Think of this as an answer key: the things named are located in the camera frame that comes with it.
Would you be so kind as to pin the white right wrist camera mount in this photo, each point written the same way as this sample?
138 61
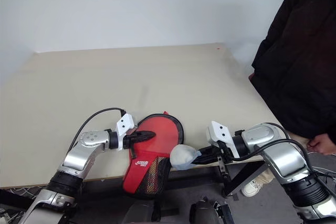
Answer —
220 132

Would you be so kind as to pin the white sneaker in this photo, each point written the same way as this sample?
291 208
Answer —
252 188

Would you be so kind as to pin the black table frame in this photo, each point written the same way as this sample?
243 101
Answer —
244 178

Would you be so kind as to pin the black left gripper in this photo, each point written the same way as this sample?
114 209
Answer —
130 140

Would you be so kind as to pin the translucent plastic bag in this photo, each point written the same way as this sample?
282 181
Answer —
183 157

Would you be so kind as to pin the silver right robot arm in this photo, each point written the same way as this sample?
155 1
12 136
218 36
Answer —
283 155

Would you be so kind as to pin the dark rounded shape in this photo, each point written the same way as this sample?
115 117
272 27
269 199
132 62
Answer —
141 212
204 212

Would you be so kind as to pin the red and black paddle case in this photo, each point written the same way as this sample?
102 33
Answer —
141 171

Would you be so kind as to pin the bystander's bare hand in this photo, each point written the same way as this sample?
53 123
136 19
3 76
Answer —
324 144

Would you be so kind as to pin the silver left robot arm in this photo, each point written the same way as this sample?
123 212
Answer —
78 153

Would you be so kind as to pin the beige trouser leg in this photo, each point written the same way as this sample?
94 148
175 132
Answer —
265 176

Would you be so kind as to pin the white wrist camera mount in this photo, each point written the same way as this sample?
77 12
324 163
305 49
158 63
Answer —
125 125
220 132

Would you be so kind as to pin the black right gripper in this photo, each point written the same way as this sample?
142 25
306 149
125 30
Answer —
218 153

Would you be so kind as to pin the person in black coat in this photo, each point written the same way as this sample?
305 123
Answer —
304 51

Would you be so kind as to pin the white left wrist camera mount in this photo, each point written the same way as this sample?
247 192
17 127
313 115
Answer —
125 125

